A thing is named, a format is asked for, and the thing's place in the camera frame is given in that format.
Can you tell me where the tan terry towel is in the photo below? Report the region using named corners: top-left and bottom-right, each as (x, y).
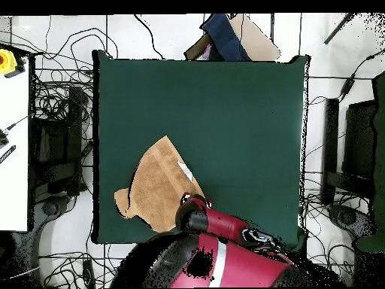
top-left (113, 135), bottom-right (207, 234)

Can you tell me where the dark green table cloth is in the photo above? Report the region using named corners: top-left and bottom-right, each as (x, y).
top-left (91, 49), bottom-right (311, 254)

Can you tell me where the black power strip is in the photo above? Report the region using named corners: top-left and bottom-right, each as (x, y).
top-left (82, 258), bottom-right (96, 289)

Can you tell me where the grey wheeled base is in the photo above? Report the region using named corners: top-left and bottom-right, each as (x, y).
top-left (326, 203), bottom-right (379, 242)
top-left (8, 194), bottom-right (72, 289)

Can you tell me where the black equipment rack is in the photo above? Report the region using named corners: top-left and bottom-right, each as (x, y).
top-left (29, 85), bottom-right (95, 197)

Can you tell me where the black upright bar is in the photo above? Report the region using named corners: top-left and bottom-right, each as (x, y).
top-left (320, 98), bottom-right (341, 206)

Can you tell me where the dark blue cloth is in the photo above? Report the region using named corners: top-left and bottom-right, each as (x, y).
top-left (200, 13), bottom-right (253, 62)

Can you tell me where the brown cardboard box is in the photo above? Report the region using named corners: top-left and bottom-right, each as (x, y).
top-left (183, 13), bottom-right (282, 62)

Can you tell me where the black equipment box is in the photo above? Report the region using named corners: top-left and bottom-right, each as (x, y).
top-left (341, 99), bottom-right (380, 198)

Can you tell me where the green hanging cloth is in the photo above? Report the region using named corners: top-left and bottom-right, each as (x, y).
top-left (353, 71), bottom-right (385, 254)

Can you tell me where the white desk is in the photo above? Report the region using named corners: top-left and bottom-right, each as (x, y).
top-left (0, 58), bottom-right (31, 233)

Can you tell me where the black thin rod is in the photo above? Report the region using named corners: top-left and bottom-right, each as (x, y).
top-left (323, 12), bottom-right (353, 45)

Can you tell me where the yellow emergency stop button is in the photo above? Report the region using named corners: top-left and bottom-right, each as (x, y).
top-left (0, 47), bottom-right (27, 80)

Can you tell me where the black cable tangle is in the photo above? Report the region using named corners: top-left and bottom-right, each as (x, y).
top-left (38, 242), bottom-right (127, 289)
top-left (11, 26), bottom-right (120, 127)
top-left (300, 168), bottom-right (356, 287)

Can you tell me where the black single cable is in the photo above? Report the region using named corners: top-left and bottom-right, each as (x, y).
top-left (133, 13), bottom-right (165, 60)

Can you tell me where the black power adapter cable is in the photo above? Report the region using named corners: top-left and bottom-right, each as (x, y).
top-left (337, 50), bottom-right (385, 102)

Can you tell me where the black ribbed strap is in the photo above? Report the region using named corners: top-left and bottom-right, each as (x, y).
top-left (0, 144), bottom-right (17, 166)

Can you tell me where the black plug with cable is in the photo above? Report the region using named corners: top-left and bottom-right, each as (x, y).
top-left (0, 114), bottom-right (33, 149)

